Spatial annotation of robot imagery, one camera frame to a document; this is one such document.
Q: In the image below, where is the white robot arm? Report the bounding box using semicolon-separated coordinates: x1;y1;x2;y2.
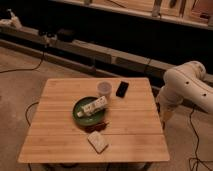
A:
156;61;213;125

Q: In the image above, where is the translucent ceramic cup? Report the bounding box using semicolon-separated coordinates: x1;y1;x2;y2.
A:
97;81;112;99

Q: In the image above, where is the white tube on plate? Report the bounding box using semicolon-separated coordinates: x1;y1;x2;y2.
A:
77;96;108;117

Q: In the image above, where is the green plate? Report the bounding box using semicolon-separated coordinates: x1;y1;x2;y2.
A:
73;96;108;126

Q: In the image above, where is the red chili pepper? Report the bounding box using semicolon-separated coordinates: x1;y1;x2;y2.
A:
85;122;108;133

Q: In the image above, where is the wooden table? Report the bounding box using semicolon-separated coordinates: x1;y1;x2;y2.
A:
18;78;170;163

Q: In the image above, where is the black device on ledge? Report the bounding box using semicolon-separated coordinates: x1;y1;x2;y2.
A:
57;29;75;42

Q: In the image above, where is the white object on ledge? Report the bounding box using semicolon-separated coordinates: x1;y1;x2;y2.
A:
0;9;22;29

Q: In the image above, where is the black floor cable left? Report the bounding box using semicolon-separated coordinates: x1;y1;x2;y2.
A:
0;46;46;75

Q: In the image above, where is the black floor cable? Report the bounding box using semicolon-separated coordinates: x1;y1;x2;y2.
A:
188;105;213;171
0;46;46;75

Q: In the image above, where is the black floor cable right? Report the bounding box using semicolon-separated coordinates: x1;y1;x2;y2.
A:
188;105;213;171

